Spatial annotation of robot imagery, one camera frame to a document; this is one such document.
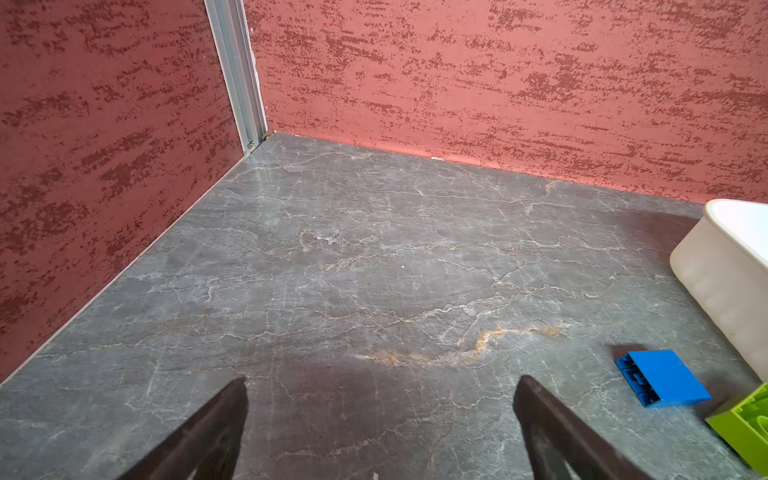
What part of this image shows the white plastic container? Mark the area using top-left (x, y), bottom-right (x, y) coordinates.
top-left (670, 199), bottom-right (767, 381)

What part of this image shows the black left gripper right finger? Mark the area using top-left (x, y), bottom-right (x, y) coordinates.
top-left (513, 375), bottom-right (649, 479)

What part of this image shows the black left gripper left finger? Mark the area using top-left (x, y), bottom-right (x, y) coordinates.
top-left (119, 376), bottom-right (249, 480)

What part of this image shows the blue lego brick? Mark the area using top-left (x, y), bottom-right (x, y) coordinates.
top-left (615, 350), bottom-right (711, 408)

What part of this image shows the green lego brick near white bin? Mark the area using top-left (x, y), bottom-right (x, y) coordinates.
top-left (706, 383), bottom-right (767, 477)

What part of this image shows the aluminium left corner post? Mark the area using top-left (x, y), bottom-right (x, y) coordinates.
top-left (204, 0), bottom-right (269, 156)

